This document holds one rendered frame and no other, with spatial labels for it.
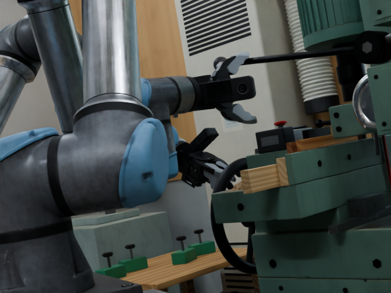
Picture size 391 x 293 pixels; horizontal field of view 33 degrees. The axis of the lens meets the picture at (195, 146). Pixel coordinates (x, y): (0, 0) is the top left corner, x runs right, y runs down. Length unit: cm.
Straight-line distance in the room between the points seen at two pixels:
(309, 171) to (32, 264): 53
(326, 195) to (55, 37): 56
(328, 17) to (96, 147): 66
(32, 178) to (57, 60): 33
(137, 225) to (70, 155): 267
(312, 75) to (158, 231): 130
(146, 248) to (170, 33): 122
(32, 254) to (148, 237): 269
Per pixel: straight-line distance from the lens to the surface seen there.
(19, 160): 92
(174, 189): 389
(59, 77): 118
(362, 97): 127
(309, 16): 141
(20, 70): 165
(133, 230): 353
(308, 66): 289
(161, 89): 121
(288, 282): 133
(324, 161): 123
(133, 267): 292
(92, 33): 100
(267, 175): 115
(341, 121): 142
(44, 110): 444
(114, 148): 87
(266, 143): 147
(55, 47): 117
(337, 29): 136
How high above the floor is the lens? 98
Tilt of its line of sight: 1 degrees up
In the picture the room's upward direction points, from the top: 9 degrees counter-clockwise
